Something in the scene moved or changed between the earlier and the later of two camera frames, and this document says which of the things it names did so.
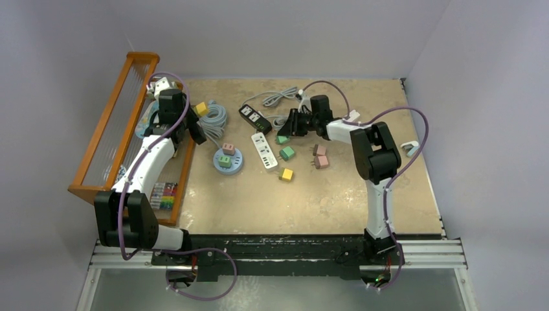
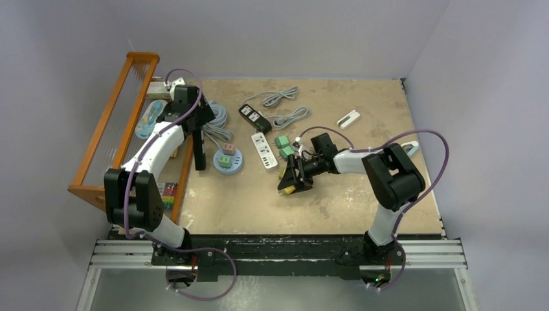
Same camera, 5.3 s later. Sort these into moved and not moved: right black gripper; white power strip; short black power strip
Moved: right black gripper
Not moved: short black power strip; white power strip
